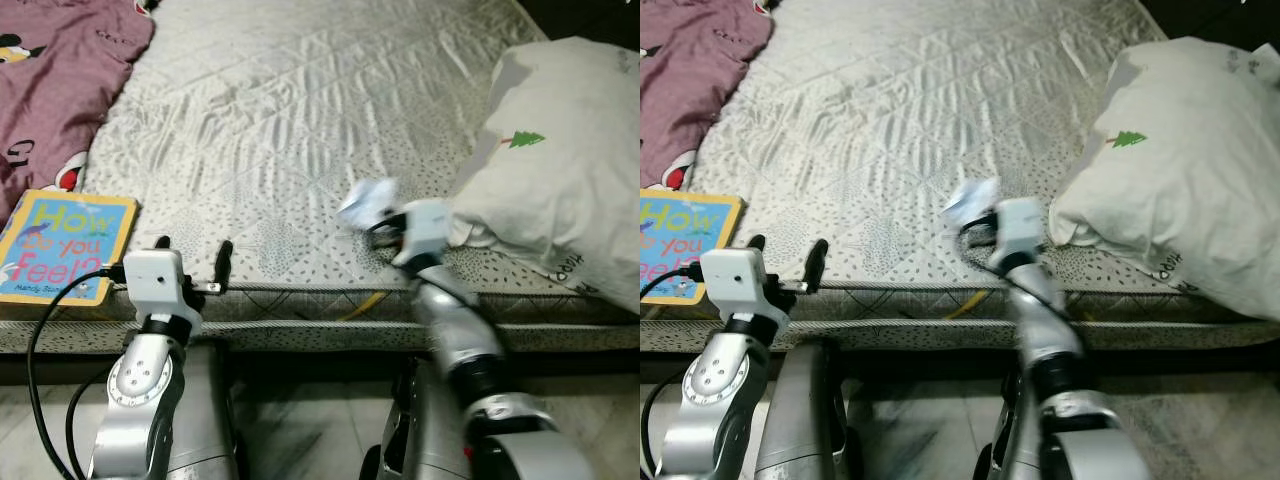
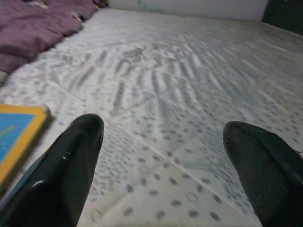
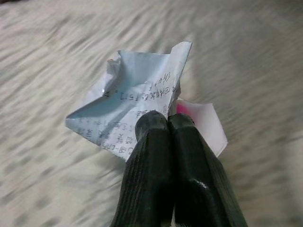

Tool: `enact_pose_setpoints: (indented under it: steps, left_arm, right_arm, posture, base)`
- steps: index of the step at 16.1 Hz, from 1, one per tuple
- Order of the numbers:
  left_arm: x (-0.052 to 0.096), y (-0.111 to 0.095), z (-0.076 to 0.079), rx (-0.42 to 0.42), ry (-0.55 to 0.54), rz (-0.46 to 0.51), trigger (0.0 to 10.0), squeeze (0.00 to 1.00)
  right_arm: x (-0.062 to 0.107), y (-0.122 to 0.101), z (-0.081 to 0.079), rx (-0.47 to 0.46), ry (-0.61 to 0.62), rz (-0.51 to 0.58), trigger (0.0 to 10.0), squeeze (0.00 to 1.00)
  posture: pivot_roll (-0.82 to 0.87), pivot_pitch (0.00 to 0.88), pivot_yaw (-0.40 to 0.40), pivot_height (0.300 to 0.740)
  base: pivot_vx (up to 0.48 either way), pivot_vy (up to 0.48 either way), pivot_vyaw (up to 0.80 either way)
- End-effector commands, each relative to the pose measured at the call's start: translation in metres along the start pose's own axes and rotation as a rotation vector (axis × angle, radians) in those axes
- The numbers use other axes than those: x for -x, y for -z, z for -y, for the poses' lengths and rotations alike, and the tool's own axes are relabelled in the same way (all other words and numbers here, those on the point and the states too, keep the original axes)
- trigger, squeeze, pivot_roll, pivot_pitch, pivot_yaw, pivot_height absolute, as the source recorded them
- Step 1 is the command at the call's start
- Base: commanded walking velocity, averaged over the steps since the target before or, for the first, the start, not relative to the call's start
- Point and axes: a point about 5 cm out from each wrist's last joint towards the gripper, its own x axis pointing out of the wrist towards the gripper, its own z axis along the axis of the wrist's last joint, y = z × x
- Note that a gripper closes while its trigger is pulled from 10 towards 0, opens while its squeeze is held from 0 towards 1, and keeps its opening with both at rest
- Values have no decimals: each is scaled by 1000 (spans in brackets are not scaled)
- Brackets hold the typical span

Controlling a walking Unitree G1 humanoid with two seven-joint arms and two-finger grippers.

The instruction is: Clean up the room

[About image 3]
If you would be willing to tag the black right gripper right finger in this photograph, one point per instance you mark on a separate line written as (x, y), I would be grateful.
(201, 189)

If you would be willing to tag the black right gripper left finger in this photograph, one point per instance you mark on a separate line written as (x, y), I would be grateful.
(146, 177)

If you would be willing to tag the white printed paper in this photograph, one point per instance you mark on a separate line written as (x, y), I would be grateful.
(132, 78)

